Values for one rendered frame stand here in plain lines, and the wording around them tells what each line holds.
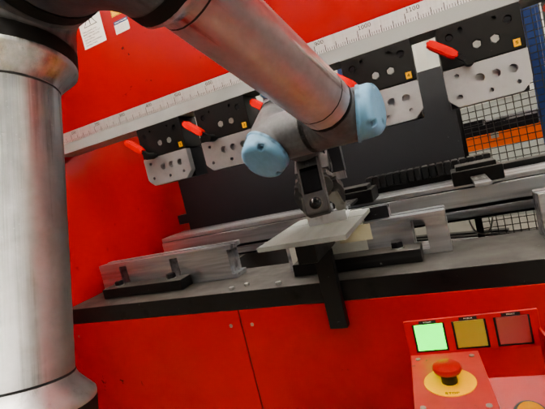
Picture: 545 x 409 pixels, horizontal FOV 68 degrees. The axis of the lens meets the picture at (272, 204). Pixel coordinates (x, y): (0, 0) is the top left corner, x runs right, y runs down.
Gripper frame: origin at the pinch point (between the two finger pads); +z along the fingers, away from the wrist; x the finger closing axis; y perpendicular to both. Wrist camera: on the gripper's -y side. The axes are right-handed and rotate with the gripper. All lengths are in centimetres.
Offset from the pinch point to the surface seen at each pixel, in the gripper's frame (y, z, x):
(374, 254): -5.6, 9.0, -8.1
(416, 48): 407, 194, -88
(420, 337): -29.2, 1.3, -13.6
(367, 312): -17.1, 13.1, -4.4
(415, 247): -6.1, 8.5, -16.9
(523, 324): -29.5, 0.2, -28.9
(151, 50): 43, -31, 38
